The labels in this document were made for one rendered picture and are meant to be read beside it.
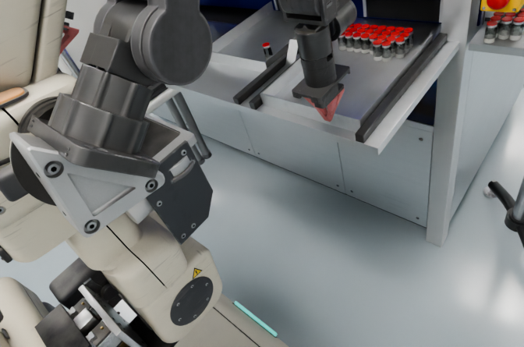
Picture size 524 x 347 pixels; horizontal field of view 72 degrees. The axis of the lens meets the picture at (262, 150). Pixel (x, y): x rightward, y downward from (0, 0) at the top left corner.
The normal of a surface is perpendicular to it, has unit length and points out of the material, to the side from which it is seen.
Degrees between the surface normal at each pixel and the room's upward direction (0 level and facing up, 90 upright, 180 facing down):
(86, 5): 90
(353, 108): 0
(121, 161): 90
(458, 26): 90
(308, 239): 0
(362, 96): 0
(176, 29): 92
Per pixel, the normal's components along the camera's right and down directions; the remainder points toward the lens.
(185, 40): 0.76, 0.30
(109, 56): -0.55, -0.18
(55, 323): -0.26, -0.72
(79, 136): 0.11, 0.07
